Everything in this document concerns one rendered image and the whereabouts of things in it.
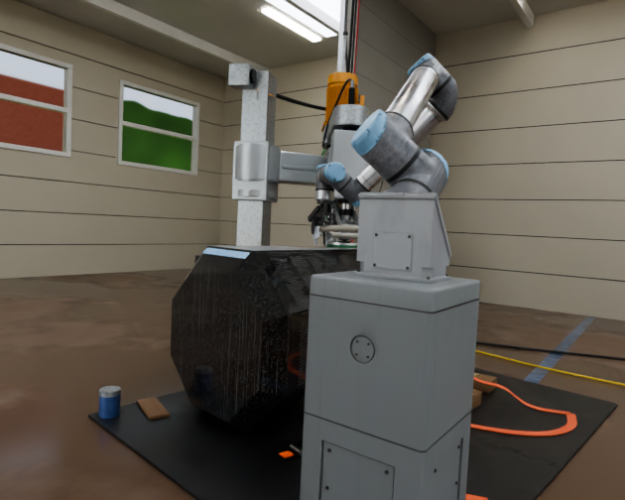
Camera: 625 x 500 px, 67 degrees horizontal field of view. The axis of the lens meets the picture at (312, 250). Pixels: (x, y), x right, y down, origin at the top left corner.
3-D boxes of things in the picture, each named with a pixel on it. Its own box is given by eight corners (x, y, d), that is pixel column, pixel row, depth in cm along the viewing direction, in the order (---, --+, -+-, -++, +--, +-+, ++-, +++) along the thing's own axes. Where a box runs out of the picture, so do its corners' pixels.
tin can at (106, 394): (124, 414, 236) (125, 388, 236) (106, 420, 228) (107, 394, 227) (111, 409, 242) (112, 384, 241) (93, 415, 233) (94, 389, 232)
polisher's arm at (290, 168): (237, 179, 321) (239, 141, 320) (227, 182, 353) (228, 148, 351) (337, 187, 349) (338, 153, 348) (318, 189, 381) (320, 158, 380)
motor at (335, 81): (320, 131, 379) (323, 80, 377) (359, 133, 381) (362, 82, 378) (323, 124, 351) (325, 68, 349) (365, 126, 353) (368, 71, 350)
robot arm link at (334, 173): (354, 174, 210) (345, 178, 223) (335, 156, 208) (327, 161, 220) (340, 189, 209) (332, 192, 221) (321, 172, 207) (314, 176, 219)
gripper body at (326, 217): (321, 225, 219) (323, 199, 219) (312, 226, 226) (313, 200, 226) (335, 226, 223) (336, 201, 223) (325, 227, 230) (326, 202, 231)
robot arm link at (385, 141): (411, 162, 145) (458, 69, 195) (370, 121, 142) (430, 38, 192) (378, 187, 156) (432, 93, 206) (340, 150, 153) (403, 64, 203)
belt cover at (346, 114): (321, 153, 383) (322, 132, 382) (352, 155, 384) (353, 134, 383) (331, 129, 287) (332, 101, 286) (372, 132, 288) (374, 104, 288)
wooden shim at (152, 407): (136, 402, 252) (136, 399, 252) (156, 399, 257) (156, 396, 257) (149, 420, 231) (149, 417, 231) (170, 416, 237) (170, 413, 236)
